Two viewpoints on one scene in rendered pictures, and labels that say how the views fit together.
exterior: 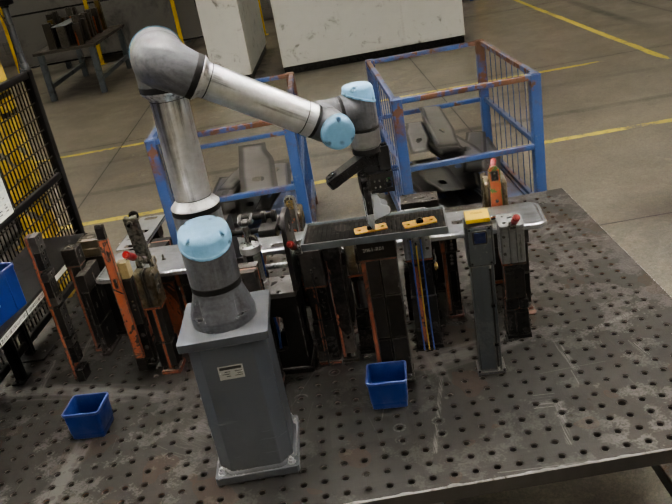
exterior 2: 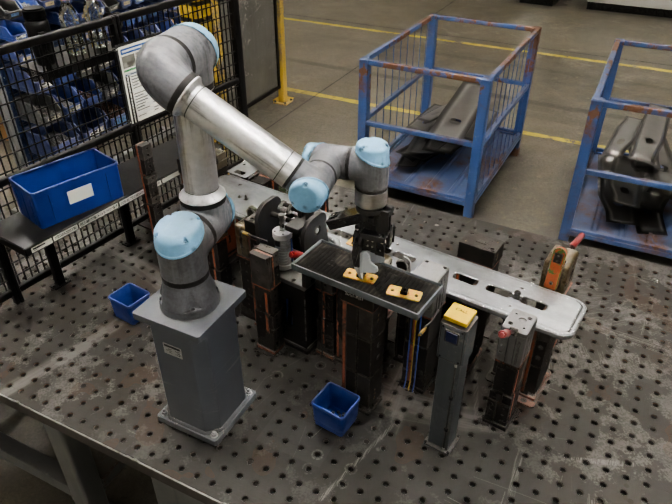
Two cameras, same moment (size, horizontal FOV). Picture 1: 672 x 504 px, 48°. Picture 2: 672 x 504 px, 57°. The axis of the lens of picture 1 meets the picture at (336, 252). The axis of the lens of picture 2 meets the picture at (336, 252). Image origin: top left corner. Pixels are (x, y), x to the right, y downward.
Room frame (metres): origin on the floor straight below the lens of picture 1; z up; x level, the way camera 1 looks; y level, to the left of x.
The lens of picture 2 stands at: (0.62, -0.60, 2.11)
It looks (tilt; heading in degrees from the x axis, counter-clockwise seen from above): 35 degrees down; 26
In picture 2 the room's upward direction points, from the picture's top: straight up
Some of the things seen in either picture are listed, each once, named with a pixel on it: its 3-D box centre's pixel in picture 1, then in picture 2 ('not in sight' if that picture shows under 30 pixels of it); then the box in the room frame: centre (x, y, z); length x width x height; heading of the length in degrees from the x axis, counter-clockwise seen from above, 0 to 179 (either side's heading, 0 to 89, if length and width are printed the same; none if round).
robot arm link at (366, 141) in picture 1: (364, 138); (371, 195); (1.78, -0.12, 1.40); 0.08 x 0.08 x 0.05
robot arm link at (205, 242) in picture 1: (207, 251); (182, 245); (1.57, 0.28, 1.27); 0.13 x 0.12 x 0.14; 11
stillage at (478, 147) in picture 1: (450, 141); (656, 153); (4.50, -0.82, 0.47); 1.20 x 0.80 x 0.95; 0
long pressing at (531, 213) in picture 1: (315, 240); (363, 241); (2.15, 0.06, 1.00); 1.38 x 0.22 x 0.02; 82
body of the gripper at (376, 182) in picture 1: (372, 169); (373, 226); (1.78, -0.13, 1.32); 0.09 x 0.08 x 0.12; 92
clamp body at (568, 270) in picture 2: (496, 228); (549, 302); (2.25, -0.53, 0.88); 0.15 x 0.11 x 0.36; 172
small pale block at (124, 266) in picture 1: (138, 314); not in sight; (2.09, 0.63, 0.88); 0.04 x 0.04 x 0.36; 82
